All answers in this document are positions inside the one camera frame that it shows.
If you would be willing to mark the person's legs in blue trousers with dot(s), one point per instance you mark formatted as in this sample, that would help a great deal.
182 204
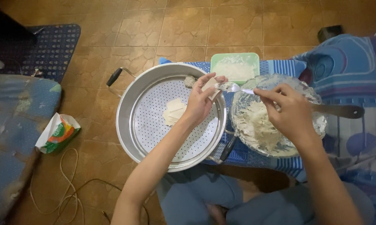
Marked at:
213 200

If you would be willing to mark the tissue pack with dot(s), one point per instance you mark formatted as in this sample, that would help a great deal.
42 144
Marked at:
58 132

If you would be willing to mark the dumpling wrapper with filling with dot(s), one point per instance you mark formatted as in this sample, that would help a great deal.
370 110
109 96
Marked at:
212 87

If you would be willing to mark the person's right fingers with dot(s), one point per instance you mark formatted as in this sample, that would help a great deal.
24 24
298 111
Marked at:
270 100

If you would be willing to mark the stack of dumpling wrappers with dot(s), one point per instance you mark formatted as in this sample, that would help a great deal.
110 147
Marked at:
174 112

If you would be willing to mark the blue worn mattress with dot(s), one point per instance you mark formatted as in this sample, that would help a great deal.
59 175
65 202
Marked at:
13 134

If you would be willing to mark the green plastic container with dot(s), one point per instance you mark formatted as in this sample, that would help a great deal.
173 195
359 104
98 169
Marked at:
234 67

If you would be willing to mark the dark furniture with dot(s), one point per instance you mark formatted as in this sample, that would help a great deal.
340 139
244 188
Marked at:
7 25

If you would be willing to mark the small formed dumpling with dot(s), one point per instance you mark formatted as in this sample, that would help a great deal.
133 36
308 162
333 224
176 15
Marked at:
189 81

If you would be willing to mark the dark small object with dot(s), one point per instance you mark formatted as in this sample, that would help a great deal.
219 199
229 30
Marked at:
330 32

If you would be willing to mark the person's left hand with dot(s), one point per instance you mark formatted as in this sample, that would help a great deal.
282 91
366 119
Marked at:
198 101

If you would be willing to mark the clear plastic spoon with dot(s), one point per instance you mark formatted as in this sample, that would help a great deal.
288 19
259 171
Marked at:
237 88

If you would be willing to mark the blue patterned cloth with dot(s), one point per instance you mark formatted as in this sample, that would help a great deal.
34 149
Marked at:
278 68

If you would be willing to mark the wooden spatula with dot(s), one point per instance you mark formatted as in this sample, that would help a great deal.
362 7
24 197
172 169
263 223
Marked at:
337 111

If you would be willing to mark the silver steamer pot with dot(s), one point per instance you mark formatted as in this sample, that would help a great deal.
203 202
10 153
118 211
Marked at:
163 125

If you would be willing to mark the person's right hand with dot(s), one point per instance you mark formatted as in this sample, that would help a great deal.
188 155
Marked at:
292 115

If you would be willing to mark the glass bowl of filling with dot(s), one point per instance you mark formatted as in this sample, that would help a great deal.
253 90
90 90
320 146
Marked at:
256 128

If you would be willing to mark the blue patterned rug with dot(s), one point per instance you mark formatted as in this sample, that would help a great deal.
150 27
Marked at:
50 50

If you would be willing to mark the blue floral blanket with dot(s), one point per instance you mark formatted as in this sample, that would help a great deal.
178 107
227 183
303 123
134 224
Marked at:
353 93

